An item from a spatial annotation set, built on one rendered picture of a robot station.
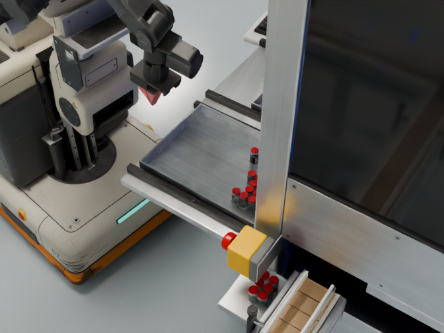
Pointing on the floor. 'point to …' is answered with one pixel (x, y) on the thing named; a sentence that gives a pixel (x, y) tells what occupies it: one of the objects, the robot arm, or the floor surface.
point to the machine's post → (279, 113)
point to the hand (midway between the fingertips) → (153, 101)
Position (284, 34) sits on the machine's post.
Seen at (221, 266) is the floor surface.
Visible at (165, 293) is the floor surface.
